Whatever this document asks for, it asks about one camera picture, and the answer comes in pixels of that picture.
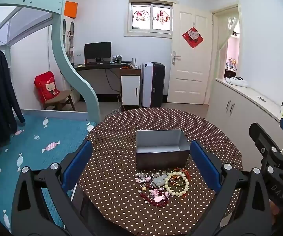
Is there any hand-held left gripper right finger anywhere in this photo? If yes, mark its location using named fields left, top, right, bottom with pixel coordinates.
left=189, top=140, right=273, bottom=236

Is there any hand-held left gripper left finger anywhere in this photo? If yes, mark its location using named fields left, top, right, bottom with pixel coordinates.
left=11, top=140, right=93, bottom=236

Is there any red string bracelet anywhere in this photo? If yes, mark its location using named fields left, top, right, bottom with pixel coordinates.
left=170, top=168, right=190, bottom=185

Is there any cream bead bracelet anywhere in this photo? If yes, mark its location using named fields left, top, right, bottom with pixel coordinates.
left=164, top=172, right=190, bottom=196

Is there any grey metal tin box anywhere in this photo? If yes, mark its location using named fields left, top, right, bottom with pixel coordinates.
left=135, top=129, right=191, bottom=171

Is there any pale jade pendant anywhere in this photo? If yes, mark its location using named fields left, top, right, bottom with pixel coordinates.
left=151, top=174, right=168, bottom=188

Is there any pink charm bracelet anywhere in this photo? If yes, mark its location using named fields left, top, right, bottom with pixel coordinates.
left=149, top=188, right=165, bottom=201

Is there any dark red bead bracelet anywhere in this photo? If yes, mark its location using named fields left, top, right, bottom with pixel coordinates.
left=140, top=184, right=169, bottom=207

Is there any silver charm bracelet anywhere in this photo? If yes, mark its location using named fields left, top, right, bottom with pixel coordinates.
left=135, top=172, right=154, bottom=185

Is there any white sideboard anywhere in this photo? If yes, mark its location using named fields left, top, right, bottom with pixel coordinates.
left=205, top=77, right=283, bottom=168

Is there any round polka-dot table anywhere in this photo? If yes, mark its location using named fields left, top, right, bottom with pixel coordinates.
left=79, top=107, right=244, bottom=236

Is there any blue candy print mattress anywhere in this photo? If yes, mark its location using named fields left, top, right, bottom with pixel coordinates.
left=0, top=109, right=98, bottom=231

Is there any white bag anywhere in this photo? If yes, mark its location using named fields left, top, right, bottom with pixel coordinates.
left=225, top=77, right=249, bottom=87

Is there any wooden chair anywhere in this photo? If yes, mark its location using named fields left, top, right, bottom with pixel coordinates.
left=44, top=90, right=76, bottom=112

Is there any red cartoon bag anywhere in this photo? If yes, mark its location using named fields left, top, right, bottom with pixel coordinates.
left=34, top=71, right=61, bottom=103

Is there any white doorway curtain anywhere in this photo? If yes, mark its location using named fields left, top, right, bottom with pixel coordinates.
left=218, top=17, right=239, bottom=79

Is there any white panel door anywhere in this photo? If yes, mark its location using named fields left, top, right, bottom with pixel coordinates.
left=167, top=11, right=213, bottom=105

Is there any small white cabinet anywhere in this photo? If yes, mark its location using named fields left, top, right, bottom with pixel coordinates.
left=120, top=68, right=141, bottom=107

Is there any black suitcase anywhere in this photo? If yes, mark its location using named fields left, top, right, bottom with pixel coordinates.
left=151, top=61, right=166, bottom=108

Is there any dark corner desk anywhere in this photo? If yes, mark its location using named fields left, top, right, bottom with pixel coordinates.
left=73, top=62, right=142, bottom=79

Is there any white air purifier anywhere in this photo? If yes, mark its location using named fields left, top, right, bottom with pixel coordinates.
left=141, top=63, right=154, bottom=108

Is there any black computer monitor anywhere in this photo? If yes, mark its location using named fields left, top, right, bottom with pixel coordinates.
left=84, top=42, right=112, bottom=63

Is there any red door decoration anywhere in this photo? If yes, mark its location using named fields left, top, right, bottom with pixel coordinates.
left=182, top=27, right=204, bottom=49

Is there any white glass door cabinet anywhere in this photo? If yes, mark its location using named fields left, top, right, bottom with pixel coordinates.
left=62, top=15, right=76, bottom=65

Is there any window with red stickers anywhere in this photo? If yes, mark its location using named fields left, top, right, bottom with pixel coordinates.
left=124, top=0, right=180, bottom=38

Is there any orange box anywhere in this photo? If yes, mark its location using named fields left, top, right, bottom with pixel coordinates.
left=64, top=1, right=78, bottom=19

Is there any teal bunk bed frame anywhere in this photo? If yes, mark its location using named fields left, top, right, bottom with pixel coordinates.
left=0, top=0, right=100, bottom=128

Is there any silver door handle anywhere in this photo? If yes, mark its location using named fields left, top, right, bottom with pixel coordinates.
left=172, top=51, right=182, bottom=65

